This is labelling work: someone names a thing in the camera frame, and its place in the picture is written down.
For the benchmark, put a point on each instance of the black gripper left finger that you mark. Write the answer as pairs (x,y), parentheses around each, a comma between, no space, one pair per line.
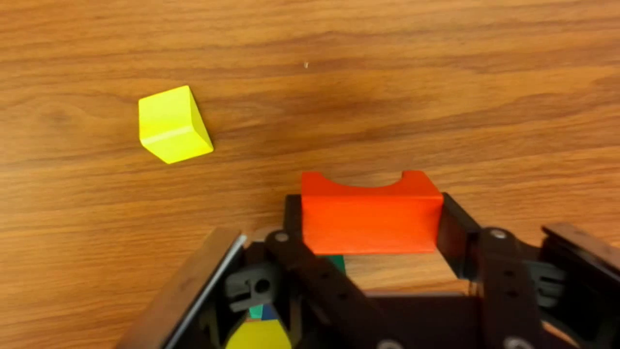
(327,311)

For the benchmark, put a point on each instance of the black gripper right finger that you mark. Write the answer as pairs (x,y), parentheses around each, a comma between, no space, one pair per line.
(501,311)

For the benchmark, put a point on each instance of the orange arch block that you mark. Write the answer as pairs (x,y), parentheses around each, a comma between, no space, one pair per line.
(399,218)

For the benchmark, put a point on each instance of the green block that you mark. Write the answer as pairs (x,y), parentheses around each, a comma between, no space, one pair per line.
(337,262)

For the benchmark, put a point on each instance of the blue cube block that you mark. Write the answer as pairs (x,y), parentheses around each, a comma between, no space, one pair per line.
(261,313)

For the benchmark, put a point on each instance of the yellow rectangular block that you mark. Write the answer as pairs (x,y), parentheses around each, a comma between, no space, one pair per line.
(257,334)

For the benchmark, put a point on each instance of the yellow wedge block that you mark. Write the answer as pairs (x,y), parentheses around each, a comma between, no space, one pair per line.
(170,126)

